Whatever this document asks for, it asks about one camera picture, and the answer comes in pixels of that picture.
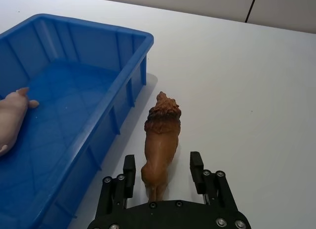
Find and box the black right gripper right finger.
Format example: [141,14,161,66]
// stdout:
[189,151,239,214]

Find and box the brown toy lion figure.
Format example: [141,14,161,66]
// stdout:
[141,91,182,203]

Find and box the blue plastic bin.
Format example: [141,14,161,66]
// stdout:
[0,13,155,229]

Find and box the pink toy pig figure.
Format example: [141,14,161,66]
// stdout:
[0,87,40,157]

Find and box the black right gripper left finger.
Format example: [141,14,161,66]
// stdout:
[97,154,136,216]

